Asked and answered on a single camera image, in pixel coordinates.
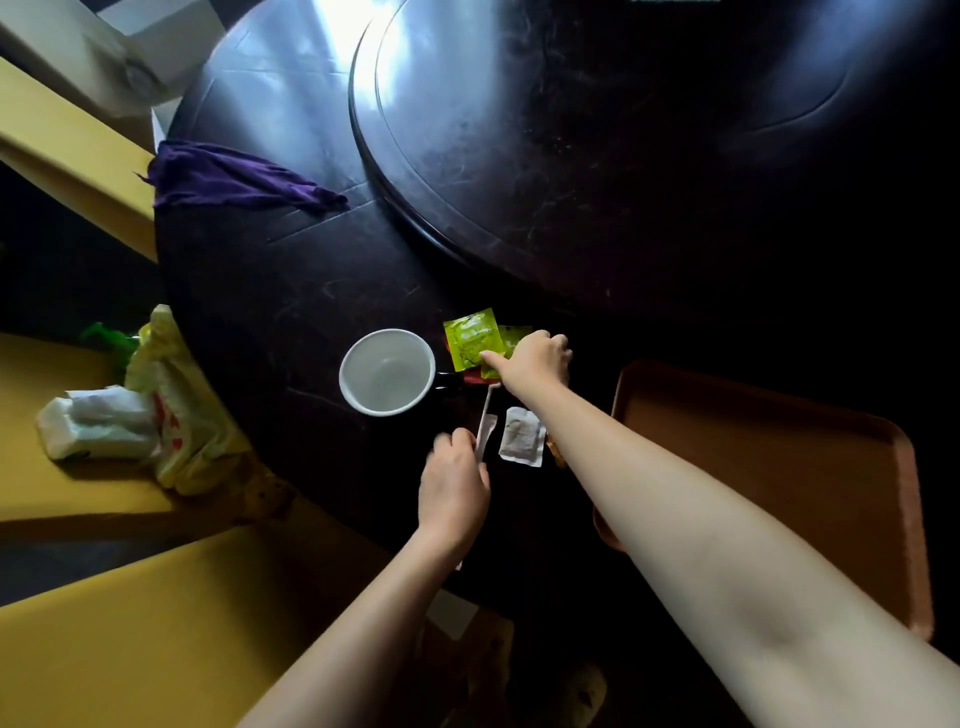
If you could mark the person's right hand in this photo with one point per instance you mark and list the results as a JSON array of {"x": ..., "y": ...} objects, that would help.
[{"x": 534, "y": 367}]

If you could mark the person's left hand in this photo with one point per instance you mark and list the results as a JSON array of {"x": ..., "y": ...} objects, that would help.
[{"x": 452, "y": 499}]

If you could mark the person's right thumb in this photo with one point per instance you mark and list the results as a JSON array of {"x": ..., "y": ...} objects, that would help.
[{"x": 496, "y": 360}]

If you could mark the person's left thumb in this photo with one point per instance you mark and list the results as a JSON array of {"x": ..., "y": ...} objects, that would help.
[{"x": 480, "y": 471}]

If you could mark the small green sachet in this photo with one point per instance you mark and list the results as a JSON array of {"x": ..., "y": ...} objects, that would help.
[{"x": 514, "y": 341}]

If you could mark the white plastic spoon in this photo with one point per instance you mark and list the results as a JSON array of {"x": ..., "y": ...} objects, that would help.
[{"x": 486, "y": 420}]

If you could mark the person's right forearm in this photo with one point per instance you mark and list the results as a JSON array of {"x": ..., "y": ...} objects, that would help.
[{"x": 720, "y": 555}]

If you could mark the person's left forearm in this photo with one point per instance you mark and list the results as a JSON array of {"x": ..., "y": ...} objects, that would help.
[{"x": 360, "y": 637}]

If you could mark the red sachet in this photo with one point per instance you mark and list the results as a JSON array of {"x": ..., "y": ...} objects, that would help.
[{"x": 471, "y": 375}]

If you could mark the large green sachet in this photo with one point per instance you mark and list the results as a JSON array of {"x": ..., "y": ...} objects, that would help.
[{"x": 469, "y": 339}]

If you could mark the white tea bag sachet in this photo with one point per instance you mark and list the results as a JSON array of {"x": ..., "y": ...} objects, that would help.
[{"x": 521, "y": 436}]

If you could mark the small orange packet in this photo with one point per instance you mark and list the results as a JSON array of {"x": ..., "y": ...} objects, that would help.
[{"x": 556, "y": 451}]

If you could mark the white paper sheet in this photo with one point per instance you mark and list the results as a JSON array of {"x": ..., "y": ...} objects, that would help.
[{"x": 452, "y": 613}]

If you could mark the dark round turntable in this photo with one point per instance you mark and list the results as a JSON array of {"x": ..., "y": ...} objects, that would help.
[{"x": 600, "y": 142}]

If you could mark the brown plastic tray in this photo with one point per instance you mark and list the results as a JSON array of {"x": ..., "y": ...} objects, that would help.
[{"x": 780, "y": 480}]

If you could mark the yellow plastic bag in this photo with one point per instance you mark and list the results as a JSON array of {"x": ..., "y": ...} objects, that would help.
[{"x": 180, "y": 420}]

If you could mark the purple cloth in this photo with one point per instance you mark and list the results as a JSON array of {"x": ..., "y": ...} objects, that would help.
[{"x": 225, "y": 180}]

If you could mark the yellow chair seat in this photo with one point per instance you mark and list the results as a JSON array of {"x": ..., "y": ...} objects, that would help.
[
  {"x": 150, "y": 645},
  {"x": 67, "y": 480},
  {"x": 71, "y": 150}
]

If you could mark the green plastic bag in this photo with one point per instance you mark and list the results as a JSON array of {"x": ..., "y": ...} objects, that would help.
[{"x": 111, "y": 339}]

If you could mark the white tissue pack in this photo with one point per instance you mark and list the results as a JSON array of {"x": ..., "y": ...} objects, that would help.
[{"x": 96, "y": 425}]

